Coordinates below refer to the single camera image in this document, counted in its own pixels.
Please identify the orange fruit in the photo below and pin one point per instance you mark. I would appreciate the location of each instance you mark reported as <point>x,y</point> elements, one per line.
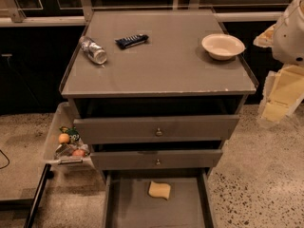
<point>64,138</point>

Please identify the grey drawer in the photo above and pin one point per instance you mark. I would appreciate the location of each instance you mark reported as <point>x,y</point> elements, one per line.
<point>131,160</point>
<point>128,205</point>
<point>156,129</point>

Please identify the clear plastic bin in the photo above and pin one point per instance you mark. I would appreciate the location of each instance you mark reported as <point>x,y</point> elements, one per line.
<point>63,117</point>

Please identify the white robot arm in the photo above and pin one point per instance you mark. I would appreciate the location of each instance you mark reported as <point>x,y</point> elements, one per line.
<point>286,40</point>

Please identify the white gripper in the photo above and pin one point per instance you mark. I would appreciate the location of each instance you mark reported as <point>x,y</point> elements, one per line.
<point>290,37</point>

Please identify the green snack packet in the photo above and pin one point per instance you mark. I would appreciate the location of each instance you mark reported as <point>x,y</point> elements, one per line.
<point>72,132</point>

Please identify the black metal bar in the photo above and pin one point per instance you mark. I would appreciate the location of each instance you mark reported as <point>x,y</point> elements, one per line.
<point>37,197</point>

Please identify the yellow sponge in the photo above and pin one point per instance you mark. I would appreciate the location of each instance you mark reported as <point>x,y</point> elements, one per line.
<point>159,190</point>

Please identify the grey bottom drawer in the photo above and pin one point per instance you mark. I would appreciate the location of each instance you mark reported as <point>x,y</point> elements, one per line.
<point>128,205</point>

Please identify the red apple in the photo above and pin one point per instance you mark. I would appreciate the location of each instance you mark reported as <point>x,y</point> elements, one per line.
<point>79,153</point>

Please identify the silver foil snack bag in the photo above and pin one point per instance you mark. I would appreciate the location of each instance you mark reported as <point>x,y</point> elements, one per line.
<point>66,150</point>

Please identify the grey middle drawer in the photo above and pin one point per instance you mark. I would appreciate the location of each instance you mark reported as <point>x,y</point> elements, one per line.
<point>131,160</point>

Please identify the dark blue snack bar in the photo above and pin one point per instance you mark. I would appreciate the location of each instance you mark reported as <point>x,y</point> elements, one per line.
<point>131,41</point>

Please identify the grey drawer cabinet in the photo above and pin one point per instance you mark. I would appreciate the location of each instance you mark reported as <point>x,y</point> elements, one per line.
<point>168,75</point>

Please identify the white metal railing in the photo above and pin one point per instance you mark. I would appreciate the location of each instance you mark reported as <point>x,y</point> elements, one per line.
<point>77,12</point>

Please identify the white paper bowl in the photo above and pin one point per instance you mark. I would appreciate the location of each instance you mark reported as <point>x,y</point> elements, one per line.
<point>222,46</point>

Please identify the grey top drawer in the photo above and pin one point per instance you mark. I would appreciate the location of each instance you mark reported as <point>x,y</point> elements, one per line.
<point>156,129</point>

